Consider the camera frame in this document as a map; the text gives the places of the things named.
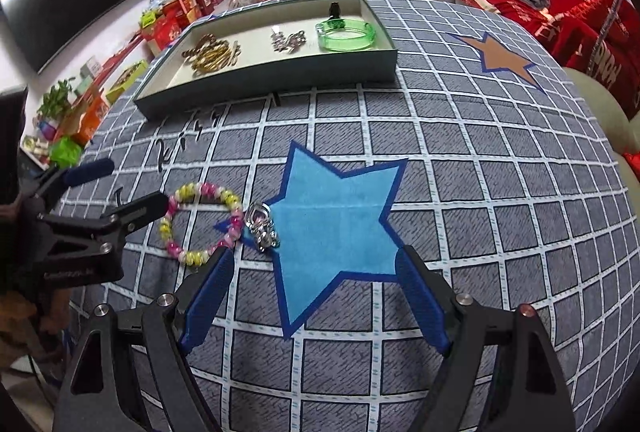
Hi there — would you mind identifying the grey checked star tablecloth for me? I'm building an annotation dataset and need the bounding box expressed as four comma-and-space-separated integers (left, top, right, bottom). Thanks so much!
58, 0, 639, 431

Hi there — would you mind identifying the silver rhinestone hair clip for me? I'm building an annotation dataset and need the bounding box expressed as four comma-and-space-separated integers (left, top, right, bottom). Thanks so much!
270, 26, 288, 52

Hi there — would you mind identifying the beige armchair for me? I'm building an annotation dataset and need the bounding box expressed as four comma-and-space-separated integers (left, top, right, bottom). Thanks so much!
564, 68, 639, 215

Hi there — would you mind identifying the star rhinestone hair clip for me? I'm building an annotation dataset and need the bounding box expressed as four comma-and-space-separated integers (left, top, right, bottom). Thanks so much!
284, 30, 306, 53

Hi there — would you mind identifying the orange snack box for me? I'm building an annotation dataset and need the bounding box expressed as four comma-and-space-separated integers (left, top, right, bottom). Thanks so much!
72, 96, 110, 147

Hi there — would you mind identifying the red embroidered cushion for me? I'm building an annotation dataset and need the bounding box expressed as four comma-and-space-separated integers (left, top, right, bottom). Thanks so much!
623, 153, 640, 182

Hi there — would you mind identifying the pink yellow beaded bracelet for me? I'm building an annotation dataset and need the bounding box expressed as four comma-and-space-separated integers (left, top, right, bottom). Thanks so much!
158, 181, 246, 268

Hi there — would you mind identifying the cream jewelry tray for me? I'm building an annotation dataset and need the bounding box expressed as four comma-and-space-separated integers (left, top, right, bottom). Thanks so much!
134, 0, 398, 120

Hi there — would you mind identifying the beige bow hair clip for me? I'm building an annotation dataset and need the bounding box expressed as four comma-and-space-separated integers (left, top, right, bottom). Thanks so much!
227, 41, 242, 67

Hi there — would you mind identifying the brown braided bracelet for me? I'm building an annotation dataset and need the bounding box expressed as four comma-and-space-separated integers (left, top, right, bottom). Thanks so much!
192, 37, 237, 74

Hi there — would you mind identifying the green snack bag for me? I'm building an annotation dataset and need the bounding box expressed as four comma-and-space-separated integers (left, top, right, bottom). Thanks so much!
49, 135, 84, 169

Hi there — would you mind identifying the brown spiral hair tie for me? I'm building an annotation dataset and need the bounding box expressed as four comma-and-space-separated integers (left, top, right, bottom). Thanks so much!
180, 32, 219, 63

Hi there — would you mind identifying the green translucent bangle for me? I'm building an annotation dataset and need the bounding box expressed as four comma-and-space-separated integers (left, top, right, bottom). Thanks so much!
316, 18, 376, 52

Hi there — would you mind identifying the potted green plant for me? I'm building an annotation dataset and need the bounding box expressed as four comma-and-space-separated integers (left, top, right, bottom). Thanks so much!
37, 77, 75, 121

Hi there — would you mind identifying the black claw hair clip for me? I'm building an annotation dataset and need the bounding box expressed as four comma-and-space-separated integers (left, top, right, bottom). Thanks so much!
328, 2, 342, 24

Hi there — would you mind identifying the yellow green gift box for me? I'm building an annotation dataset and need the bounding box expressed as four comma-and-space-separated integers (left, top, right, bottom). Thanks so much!
104, 60, 149, 105

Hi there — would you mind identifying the silver ring cluster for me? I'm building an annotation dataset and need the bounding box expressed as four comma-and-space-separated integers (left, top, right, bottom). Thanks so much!
244, 203, 280, 253

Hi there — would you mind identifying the red gift box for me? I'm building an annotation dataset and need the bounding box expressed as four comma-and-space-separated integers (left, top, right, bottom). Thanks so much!
141, 15, 182, 56

